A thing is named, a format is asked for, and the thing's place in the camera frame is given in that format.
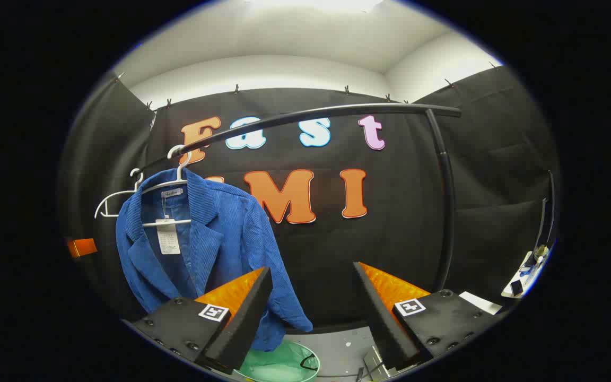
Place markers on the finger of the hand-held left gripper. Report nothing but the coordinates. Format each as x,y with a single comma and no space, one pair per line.
83,247

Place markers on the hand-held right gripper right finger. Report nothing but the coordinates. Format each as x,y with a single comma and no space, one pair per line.
385,329

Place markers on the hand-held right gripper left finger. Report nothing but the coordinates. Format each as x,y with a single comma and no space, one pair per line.
247,318

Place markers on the green laundry hamper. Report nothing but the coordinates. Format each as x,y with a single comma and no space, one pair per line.
279,366

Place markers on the white plastic hanger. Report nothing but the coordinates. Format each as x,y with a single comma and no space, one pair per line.
137,185
180,172

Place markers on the white paper garment tag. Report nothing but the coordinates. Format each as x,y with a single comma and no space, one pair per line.
168,239

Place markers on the white paper sheet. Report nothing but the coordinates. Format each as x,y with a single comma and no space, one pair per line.
479,302

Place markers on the cluttered white table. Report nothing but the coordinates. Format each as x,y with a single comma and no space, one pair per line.
523,278

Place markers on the row of small black clips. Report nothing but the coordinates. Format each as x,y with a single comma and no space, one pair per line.
236,88

